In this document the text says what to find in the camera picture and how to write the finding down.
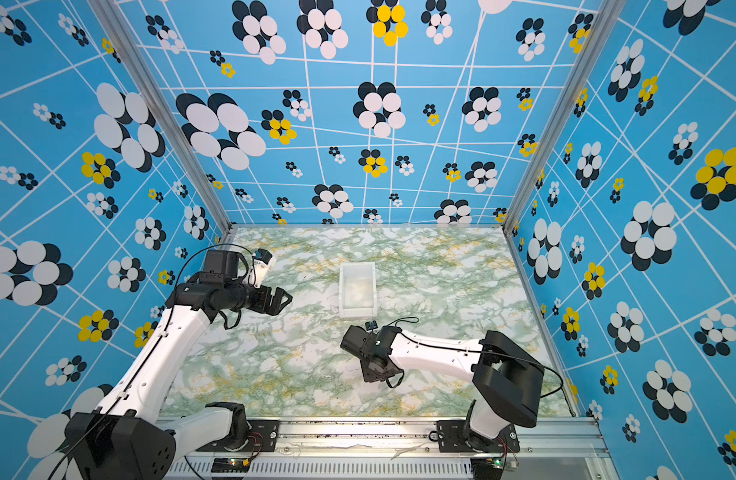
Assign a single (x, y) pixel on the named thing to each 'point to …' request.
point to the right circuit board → (487, 468)
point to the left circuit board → (229, 465)
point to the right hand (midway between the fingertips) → (376, 371)
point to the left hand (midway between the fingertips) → (277, 291)
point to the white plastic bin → (357, 290)
